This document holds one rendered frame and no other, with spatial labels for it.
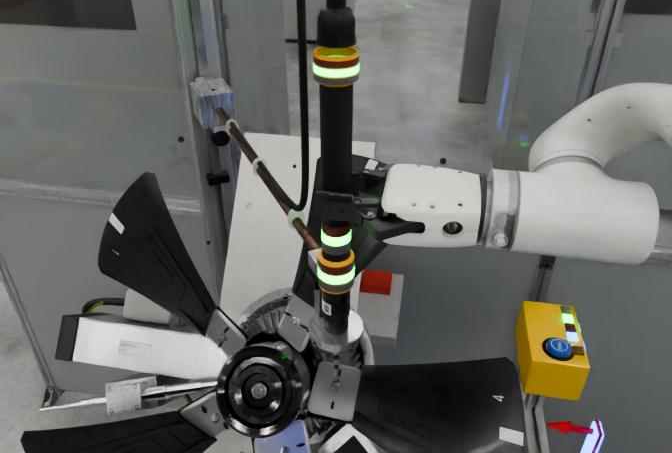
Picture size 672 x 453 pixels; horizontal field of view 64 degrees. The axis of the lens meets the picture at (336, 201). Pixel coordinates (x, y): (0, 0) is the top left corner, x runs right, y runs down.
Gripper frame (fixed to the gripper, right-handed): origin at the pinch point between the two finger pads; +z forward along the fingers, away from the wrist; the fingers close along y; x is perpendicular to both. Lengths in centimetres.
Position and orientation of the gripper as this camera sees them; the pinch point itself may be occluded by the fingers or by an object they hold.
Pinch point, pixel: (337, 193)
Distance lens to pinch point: 59.4
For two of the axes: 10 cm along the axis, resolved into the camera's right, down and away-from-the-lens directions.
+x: 0.0, -8.5, -5.3
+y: 1.8, -5.2, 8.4
